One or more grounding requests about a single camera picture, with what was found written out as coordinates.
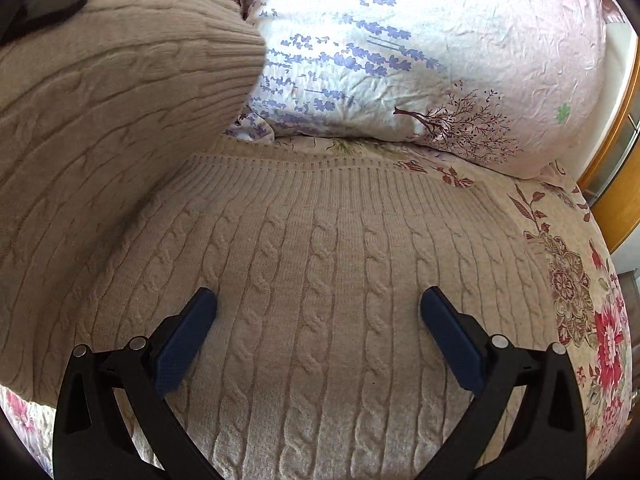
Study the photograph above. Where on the floral bedspread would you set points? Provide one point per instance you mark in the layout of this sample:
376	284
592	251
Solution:
575	270

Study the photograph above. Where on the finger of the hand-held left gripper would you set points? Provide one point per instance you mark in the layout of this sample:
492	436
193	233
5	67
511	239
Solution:
50	6

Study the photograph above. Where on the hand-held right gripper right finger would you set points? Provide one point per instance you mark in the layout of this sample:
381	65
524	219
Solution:
450	339

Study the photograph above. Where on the lavender print pillow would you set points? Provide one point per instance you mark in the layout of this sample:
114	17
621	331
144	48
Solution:
400	60

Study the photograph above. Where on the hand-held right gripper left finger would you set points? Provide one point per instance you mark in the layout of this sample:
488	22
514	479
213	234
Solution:
185	339

